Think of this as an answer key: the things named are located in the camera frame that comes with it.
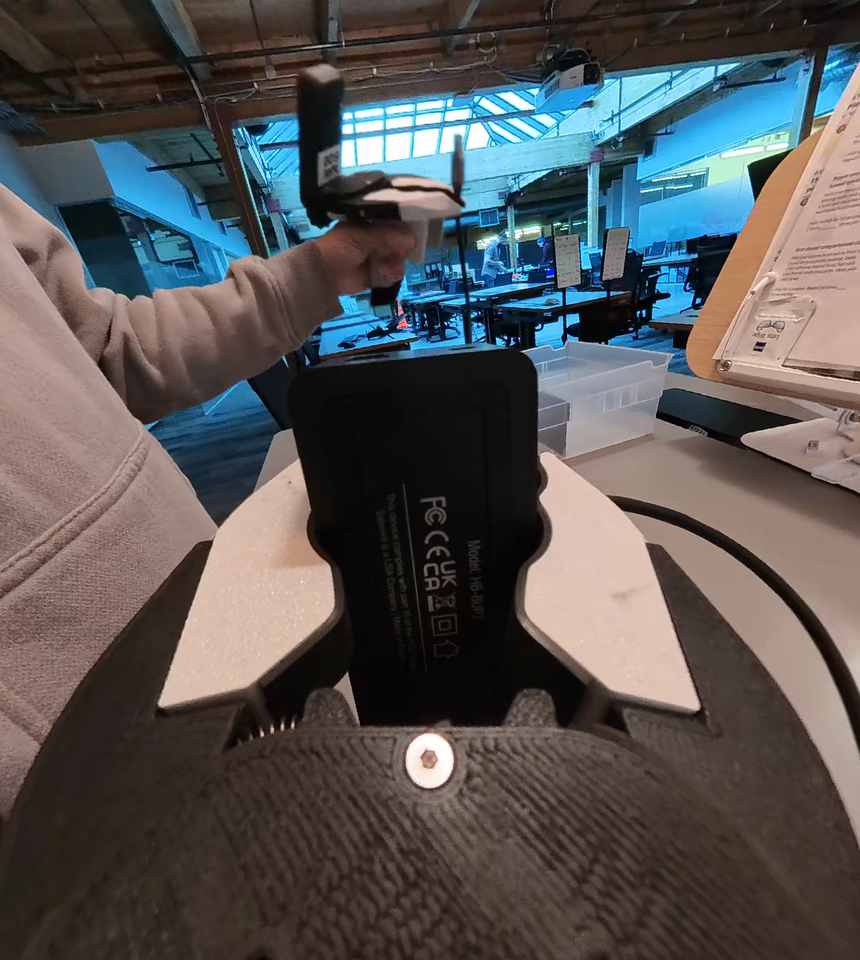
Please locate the small clear plastic bag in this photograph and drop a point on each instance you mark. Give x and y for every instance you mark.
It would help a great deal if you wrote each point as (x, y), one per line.
(779, 326)

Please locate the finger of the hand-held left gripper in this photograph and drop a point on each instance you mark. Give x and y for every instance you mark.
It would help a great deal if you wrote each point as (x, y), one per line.
(400, 212)
(407, 189)

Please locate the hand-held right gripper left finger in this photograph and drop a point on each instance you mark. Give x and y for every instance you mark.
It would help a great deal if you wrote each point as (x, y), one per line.
(249, 600)

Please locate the dark work table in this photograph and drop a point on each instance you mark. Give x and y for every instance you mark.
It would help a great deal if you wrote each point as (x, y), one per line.
(542, 300)

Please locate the wooden document board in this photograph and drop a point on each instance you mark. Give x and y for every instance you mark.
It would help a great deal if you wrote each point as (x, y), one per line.
(730, 300)

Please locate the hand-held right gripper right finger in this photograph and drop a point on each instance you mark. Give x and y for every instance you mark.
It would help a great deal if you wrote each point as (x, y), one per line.
(610, 600)

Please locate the person's left forearm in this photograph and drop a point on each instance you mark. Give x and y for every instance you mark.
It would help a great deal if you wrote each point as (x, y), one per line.
(212, 322)

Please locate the white ceiling projector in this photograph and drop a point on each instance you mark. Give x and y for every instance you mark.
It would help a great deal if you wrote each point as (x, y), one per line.
(568, 86)

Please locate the white stand base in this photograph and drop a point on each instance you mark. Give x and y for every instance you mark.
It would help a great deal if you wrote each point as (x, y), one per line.
(790, 442)

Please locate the clear plastic bin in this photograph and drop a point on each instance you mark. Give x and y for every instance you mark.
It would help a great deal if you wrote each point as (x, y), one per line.
(602, 397)

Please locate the white instruction sheet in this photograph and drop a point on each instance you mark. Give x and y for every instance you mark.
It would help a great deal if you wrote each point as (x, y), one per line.
(850, 187)

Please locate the person's beige clothed body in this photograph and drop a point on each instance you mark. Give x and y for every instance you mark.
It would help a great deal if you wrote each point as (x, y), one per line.
(39, 487)

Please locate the white sign board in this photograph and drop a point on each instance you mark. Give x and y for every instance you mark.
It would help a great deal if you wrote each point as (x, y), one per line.
(567, 261)
(615, 253)

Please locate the black usb hub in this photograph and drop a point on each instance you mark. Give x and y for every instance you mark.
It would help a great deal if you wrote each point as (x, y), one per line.
(415, 450)

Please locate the person's left hand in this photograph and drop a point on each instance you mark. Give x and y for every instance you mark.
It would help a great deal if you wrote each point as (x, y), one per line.
(351, 255)

